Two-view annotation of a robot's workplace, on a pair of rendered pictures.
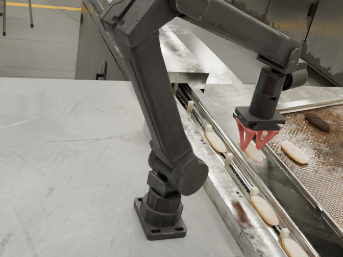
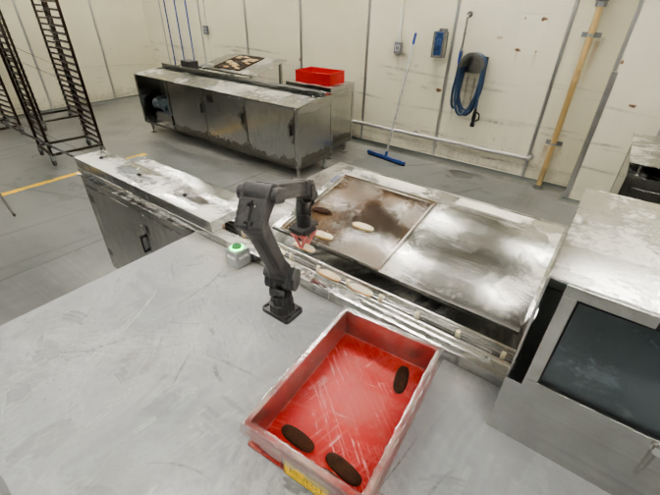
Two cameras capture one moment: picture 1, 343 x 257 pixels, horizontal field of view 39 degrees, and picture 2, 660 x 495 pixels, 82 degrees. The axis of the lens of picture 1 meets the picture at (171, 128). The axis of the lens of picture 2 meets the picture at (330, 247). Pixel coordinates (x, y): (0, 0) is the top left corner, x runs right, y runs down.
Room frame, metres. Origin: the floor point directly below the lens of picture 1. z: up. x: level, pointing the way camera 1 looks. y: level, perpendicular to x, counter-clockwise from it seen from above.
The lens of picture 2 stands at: (-0.13, 0.33, 1.74)
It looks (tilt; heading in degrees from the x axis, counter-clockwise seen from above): 33 degrees down; 330
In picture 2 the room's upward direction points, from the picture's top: 1 degrees clockwise
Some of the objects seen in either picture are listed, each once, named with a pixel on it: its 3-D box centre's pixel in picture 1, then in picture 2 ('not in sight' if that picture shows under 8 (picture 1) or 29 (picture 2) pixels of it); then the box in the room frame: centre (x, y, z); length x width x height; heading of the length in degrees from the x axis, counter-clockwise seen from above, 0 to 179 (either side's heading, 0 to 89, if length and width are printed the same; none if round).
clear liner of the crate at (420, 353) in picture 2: not in sight; (352, 393); (0.38, -0.03, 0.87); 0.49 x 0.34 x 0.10; 119
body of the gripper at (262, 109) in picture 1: (263, 105); (303, 220); (0.99, -0.19, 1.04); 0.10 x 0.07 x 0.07; 115
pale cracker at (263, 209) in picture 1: (264, 209); (329, 274); (0.87, -0.24, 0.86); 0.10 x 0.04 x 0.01; 24
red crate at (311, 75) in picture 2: not in sight; (319, 76); (4.35, -2.01, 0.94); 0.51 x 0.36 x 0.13; 28
